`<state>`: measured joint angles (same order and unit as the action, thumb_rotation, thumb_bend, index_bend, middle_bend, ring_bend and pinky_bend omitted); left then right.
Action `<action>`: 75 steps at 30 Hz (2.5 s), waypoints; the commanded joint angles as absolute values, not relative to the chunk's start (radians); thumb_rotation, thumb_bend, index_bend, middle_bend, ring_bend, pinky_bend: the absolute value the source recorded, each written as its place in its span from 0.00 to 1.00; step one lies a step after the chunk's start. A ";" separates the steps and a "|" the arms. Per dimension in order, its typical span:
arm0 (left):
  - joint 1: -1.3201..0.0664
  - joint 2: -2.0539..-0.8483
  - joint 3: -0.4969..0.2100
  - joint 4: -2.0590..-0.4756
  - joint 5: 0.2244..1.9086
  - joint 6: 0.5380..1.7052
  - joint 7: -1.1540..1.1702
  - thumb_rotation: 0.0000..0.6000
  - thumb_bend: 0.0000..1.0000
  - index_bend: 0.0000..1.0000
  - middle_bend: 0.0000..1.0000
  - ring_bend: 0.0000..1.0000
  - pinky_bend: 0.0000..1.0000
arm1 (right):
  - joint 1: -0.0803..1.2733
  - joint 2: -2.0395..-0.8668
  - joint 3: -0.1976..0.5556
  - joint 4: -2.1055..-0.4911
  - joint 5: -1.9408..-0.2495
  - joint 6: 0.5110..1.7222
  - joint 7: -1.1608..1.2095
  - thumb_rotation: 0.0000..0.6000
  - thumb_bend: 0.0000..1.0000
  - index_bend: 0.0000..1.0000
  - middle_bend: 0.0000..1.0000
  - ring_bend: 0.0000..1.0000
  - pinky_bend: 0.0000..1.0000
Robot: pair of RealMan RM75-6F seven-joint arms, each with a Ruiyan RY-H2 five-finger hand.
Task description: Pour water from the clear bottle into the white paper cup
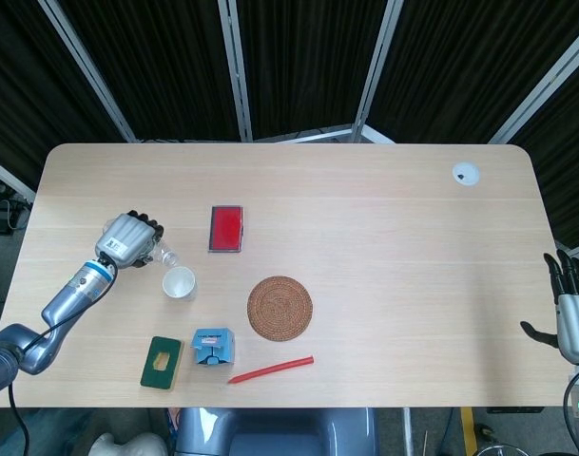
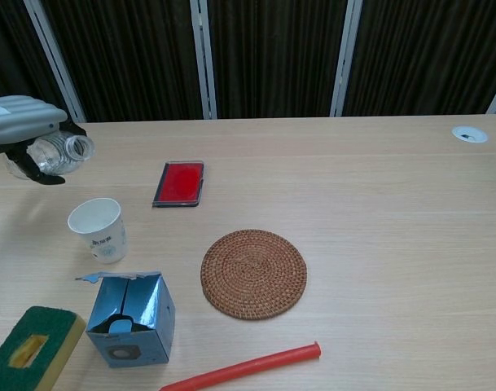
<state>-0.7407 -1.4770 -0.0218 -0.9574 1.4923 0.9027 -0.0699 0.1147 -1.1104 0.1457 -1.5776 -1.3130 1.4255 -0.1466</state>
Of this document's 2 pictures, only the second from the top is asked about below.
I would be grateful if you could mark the clear plastic water bottle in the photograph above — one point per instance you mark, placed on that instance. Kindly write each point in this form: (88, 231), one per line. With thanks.
(62, 155)

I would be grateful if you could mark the red ink pad case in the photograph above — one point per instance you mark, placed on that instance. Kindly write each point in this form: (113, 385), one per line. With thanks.
(180, 183)

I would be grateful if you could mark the small white paper cup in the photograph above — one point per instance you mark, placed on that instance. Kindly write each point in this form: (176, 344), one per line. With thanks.
(103, 232)

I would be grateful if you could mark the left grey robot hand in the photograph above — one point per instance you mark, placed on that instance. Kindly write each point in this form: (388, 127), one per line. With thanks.
(21, 120)

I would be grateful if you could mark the open blue cardboard box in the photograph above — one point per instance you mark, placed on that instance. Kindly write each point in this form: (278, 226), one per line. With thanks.
(137, 326)

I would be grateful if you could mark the round woven rattan coaster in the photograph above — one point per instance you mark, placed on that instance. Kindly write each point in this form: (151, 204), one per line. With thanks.
(253, 274)

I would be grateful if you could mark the green and yellow sponge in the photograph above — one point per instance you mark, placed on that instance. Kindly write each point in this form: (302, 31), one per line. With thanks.
(32, 350)

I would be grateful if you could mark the red plastic tube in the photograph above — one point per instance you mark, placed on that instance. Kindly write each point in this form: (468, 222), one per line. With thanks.
(247, 366)

